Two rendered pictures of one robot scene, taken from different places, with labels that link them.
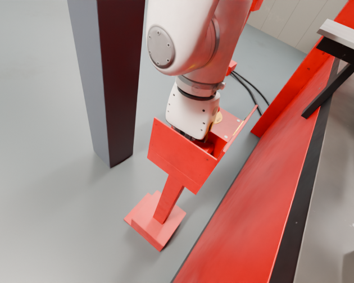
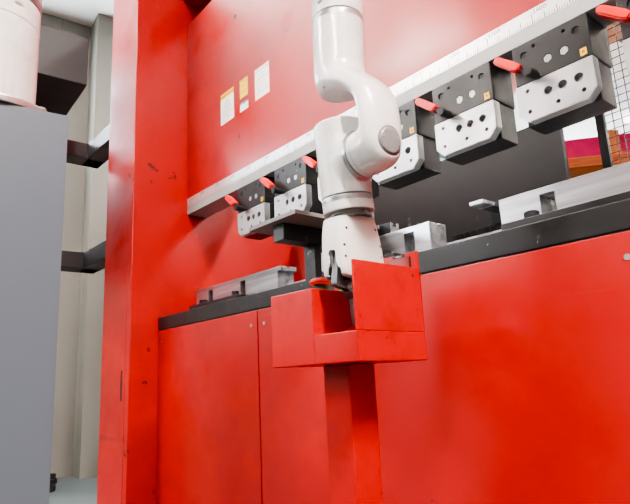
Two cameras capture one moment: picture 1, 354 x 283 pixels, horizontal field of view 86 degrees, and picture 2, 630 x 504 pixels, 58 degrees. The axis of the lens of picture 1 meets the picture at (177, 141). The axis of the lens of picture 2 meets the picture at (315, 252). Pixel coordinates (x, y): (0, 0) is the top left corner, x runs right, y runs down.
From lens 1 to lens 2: 0.94 m
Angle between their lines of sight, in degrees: 82
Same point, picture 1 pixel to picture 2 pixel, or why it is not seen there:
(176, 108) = (354, 242)
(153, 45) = (387, 138)
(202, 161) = (410, 284)
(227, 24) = not seen: hidden behind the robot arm
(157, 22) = (387, 123)
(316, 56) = (142, 359)
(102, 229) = not seen: outside the picture
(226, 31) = not seen: hidden behind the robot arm
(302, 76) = (144, 400)
